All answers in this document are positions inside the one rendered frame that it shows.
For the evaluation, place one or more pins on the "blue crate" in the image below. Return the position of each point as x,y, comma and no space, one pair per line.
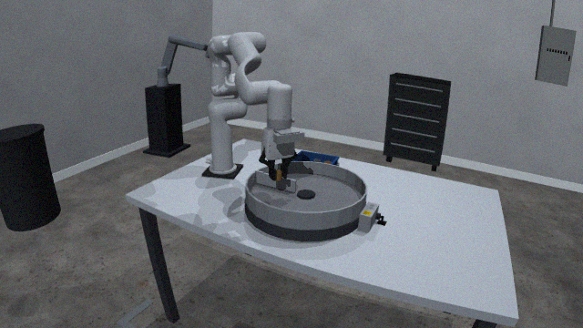
310,156

